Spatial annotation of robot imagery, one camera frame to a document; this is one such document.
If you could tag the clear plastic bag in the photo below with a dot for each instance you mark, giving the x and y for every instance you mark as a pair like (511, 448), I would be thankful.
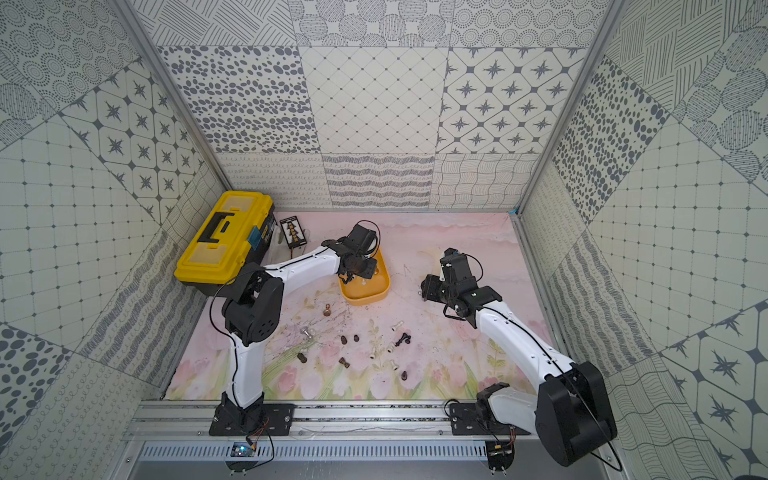
(278, 251)

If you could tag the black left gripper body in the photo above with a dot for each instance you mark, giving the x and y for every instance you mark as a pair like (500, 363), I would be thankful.
(354, 267)

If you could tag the aluminium rail base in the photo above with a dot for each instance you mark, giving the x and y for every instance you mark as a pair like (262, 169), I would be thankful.
(331, 440)

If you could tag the black knight chess piece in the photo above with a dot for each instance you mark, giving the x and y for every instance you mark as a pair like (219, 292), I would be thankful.
(405, 338)

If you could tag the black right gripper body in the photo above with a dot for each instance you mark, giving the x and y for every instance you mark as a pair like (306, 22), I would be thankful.
(436, 290)

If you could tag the yellow plastic storage tray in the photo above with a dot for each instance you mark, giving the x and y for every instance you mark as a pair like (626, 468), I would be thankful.
(360, 291)

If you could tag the yellow black toolbox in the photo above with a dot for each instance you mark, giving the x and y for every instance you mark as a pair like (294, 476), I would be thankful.
(238, 230)

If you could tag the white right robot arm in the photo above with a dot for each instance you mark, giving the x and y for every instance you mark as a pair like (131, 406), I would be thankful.
(569, 411)

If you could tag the black chess picture card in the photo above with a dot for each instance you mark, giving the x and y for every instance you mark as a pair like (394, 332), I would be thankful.
(293, 232)

